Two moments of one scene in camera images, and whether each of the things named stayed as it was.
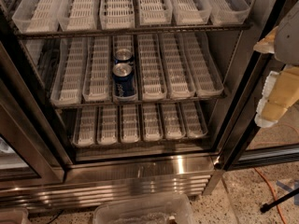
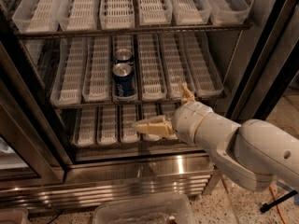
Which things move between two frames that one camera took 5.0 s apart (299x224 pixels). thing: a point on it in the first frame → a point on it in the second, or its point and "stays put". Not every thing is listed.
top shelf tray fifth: (188, 6) stays put
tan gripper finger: (280, 91) → (163, 128)
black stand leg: (266, 206) stays put
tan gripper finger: (266, 45) → (186, 94)
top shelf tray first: (38, 9) stays put
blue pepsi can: (123, 80) stays put
